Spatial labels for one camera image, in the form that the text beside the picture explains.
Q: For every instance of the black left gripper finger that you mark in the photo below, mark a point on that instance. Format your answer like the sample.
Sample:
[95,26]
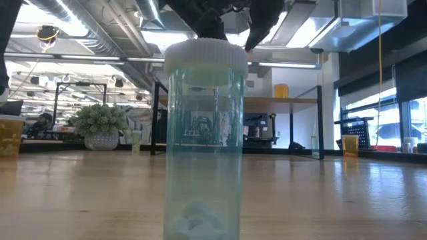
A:
[207,16]
[265,16]

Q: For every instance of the small teal pill bottle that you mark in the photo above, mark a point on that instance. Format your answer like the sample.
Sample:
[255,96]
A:
[315,148]
[205,133]

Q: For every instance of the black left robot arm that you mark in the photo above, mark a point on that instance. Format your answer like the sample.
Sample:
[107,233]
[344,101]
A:
[6,33]

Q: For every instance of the long ceiling light bar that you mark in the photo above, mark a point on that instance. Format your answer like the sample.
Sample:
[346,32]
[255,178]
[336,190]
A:
[287,65]
[83,57]

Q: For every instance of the black background workstation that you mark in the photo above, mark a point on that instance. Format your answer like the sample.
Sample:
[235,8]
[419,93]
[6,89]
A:
[258,126]

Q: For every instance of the small yellow pill bottle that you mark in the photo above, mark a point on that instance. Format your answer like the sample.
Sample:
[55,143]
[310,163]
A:
[136,143]

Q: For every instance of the black perforated rack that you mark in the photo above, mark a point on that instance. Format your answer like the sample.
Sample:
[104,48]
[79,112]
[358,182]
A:
[358,131]

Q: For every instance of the green artificial plant in pot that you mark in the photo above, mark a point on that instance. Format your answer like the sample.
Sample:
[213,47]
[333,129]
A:
[100,123]

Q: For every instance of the orange cup back right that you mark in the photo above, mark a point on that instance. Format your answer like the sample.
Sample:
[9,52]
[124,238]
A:
[350,146]

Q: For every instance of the red seat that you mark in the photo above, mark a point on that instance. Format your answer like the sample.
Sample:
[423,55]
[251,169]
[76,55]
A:
[383,149]

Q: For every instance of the white container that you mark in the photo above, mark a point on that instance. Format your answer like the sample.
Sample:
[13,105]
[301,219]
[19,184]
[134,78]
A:
[407,145]

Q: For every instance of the person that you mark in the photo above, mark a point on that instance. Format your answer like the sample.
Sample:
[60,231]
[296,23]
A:
[41,123]

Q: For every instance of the silver rectangular air duct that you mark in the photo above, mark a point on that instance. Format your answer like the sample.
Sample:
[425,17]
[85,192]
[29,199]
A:
[350,30]

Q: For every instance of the wooden shelf black metal frame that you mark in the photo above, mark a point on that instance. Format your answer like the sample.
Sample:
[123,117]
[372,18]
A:
[283,105]

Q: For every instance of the black metal gantry frame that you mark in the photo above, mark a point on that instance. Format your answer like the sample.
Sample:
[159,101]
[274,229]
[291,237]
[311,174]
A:
[80,84]

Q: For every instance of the black aluminium table frame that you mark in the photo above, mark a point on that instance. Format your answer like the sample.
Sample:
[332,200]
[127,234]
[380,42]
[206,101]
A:
[53,147]

